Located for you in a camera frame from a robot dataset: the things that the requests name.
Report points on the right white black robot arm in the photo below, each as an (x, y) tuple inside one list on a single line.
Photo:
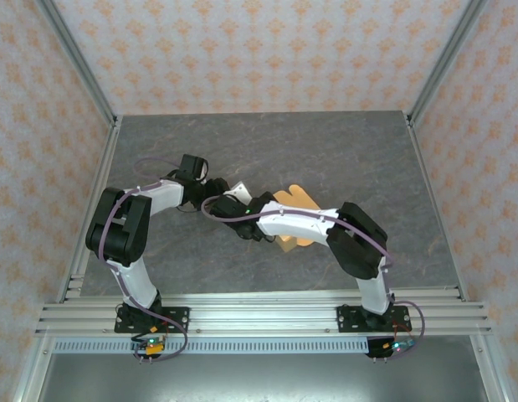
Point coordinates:
[(292, 222)]

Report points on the aluminium frame post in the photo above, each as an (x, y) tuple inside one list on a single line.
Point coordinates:
[(76, 58), (449, 58)]

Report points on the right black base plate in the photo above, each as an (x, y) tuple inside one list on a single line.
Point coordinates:
[(348, 318)]

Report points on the grey metal panel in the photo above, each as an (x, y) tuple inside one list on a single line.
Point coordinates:
[(258, 381)]

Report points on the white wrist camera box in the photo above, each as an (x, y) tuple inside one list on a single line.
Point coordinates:
[(241, 192), (205, 169)]

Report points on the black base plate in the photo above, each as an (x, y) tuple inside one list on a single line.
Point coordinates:
[(348, 318), (177, 318)]

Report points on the aluminium side rail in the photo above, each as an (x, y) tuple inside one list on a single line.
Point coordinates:
[(426, 167), (104, 163)]

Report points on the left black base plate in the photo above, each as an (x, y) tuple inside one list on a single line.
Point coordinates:
[(177, 318)]

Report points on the aluminium mounting beam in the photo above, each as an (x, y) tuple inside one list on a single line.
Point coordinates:
[(263, 314)]

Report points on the tan cardboard paper box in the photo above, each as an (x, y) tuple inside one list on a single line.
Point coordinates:
[(300, 194)]

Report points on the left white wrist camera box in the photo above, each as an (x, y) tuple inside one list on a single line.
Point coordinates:
[(205, 169)]

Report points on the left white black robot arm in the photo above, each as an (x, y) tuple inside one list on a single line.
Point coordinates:
[(129, 289)]

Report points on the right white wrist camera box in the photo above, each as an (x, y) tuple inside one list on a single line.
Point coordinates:
[(241, 192)]

